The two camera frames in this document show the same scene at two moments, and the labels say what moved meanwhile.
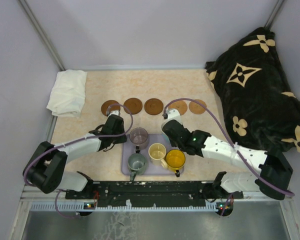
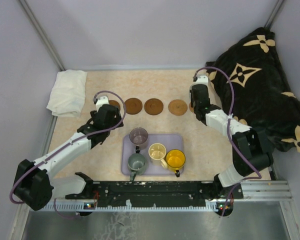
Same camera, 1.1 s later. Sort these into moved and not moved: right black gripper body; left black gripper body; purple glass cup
Moved: right black gripper body; left black gripper body
Not moved: purple glass cup
